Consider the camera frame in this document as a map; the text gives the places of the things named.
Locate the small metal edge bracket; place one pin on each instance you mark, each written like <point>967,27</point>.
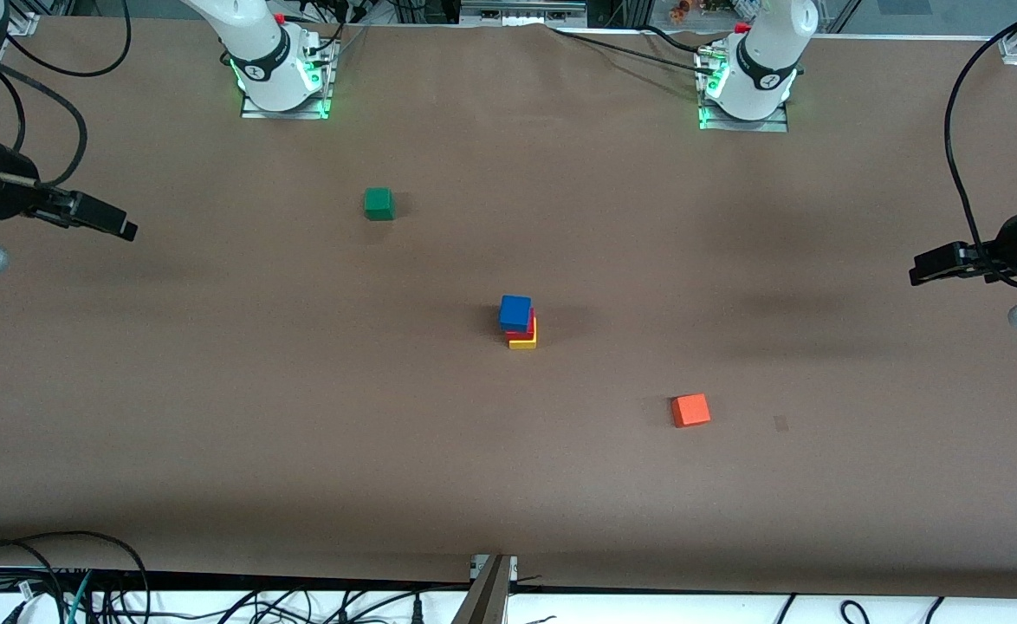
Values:
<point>493,565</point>

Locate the orange cube block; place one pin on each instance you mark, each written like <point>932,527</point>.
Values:
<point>690,410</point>

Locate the aluminium corner bracket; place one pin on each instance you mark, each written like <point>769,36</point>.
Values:
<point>1014,45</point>
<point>22,24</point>

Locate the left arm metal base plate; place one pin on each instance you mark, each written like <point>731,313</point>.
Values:
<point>716,123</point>

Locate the green cube block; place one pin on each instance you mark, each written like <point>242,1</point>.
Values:
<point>378,204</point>

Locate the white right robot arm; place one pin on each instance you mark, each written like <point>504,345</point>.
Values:
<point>257,43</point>

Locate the yellow cube block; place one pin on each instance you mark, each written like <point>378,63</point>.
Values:
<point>522,344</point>

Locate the aluminium background rail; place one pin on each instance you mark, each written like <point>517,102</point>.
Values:
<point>521,9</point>

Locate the red cube block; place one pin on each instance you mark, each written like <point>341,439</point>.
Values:
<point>521,334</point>

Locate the blue cube block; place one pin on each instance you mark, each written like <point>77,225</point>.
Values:
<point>515,312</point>

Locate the dark slanted post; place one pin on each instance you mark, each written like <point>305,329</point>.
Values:
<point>482,602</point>

